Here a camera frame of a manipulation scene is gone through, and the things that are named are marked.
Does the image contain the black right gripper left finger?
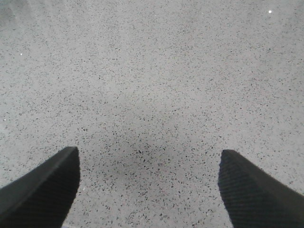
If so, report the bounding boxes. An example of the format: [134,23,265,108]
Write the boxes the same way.
[0,147,80,228]

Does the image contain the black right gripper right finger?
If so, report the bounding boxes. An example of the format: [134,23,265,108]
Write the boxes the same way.
[218,150,304,228]

